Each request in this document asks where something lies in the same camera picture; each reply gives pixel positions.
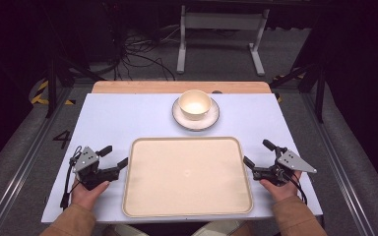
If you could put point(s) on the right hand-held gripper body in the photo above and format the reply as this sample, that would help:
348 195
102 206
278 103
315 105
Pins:
283 167

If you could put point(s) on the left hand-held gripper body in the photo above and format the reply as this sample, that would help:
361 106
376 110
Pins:
90 170

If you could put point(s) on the person's right hand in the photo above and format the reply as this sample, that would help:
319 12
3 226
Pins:
280 190

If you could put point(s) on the person's left hand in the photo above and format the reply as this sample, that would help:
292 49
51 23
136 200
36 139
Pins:
88 194

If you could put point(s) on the white table mat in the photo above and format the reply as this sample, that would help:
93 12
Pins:
111 118

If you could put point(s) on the white plate with dark rim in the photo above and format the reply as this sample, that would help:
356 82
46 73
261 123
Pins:
206 120

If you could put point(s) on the beige plastic tray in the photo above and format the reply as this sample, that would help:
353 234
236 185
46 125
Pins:
187 176

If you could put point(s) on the person's light shoe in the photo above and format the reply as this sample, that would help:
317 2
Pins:
218 227
124 229

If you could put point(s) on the cream bowl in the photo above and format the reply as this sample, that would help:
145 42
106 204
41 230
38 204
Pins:
195 104

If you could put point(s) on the black tripod stand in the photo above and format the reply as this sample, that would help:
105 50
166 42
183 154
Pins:
308 75

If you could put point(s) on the white metal stand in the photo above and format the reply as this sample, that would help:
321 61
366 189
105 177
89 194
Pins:
221 36

